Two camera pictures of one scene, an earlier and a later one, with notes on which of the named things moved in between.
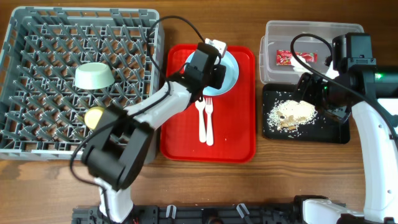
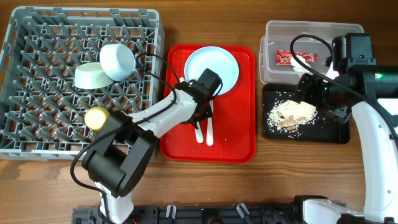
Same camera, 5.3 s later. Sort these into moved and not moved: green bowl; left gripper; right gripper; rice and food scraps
Moved: left gripper
Not moved: right gripper; green bowl; rice and food scraps
